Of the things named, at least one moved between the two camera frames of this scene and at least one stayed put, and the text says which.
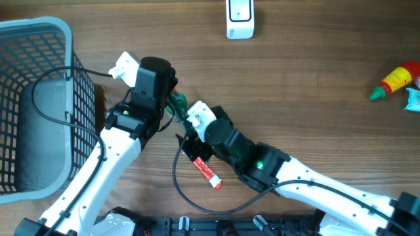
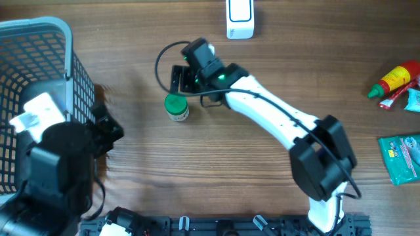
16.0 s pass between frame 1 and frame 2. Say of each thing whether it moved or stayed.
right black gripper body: moved
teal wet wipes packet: stayed
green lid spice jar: stayed
